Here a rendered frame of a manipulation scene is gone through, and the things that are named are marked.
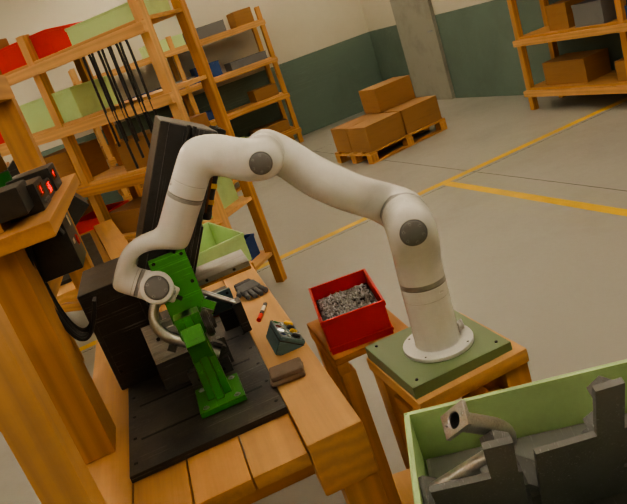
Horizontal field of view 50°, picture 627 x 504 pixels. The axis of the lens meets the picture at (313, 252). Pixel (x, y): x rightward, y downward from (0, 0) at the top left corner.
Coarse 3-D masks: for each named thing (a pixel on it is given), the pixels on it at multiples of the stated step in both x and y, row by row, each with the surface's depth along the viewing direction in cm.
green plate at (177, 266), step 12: (180, 252) 201; (156, 264) 199; (168, 264) 200; (180, 264) 201; (180, 276) 201; (192, 276) 201; (180, 288) 201; (192, 288) 201; (180, 300) 200; (192, 300) 201; (168, 312) 200; (180, 312) 200
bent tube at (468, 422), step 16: (464, 400) 99; (448, 416) 101; (464, 416) 98; (480, 416) 101; (448, 432) 100; (480, 432) 100; (512, 432) 104; (464, 464) 114; (480, 464) 111; (448, 480) 116
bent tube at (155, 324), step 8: (152, 304) 196; (152, 312) 196; (152, 320) 196; (152, 328) 196; (160, 328) 196; (160, 336) 196; (168, 336) 196; (176, 336) 197; (176, 344) 197; (184, 344) 197; (216, 352) 199
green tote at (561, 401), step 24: (624, 360) 133; (528, 384) 136; (552, 384) 135; (576, 384) 135; (432, 408) 139; (480, 408) 138; (504, 408) 138; (528, 408) 137; (552, 408) 137; (576, 408) 137; (408, 432) 134; (432, 432) 141; (528, 432) 139; (432, 456) 143
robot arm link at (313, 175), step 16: (288, 144) 164; (288, 160) 164; (304, 160) 162; (320, 160) 161; (288, 176) 165; (304, 176) 160; (320, 176) 159; (336, 176) 159; (352, 176) 161; (304, 192) 163; (320, 192) 160; (336, 192) 160; (352, 192) 160; (368, 192) 163; (384, 192) 168; (400, 192) 168; (336, 208) 165; (352, 208) 163; (368, 208) 167
